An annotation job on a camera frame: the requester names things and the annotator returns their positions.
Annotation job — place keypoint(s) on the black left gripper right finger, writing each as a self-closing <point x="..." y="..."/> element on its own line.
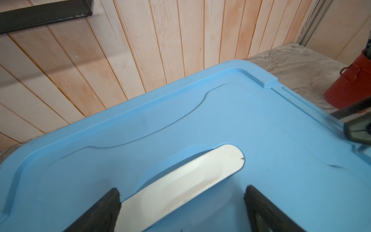
<point x="264" y="216"/>

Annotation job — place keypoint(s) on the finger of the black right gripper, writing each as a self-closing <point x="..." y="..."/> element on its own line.
<point x="353" y="109"/>
<point x="359" y="130"/>

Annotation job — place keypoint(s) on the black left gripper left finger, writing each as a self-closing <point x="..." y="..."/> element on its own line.
<point x="101" y="217"/>

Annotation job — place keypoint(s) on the blue plastic bin lid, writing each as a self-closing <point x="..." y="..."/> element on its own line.
<point x="182" y="157"/>

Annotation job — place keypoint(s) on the red pencil cup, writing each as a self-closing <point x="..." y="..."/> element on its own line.
<point x="353" y="84"/>

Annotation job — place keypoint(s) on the black wire mesh basket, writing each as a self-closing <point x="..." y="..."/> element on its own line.
<point x="45" y="14"/>

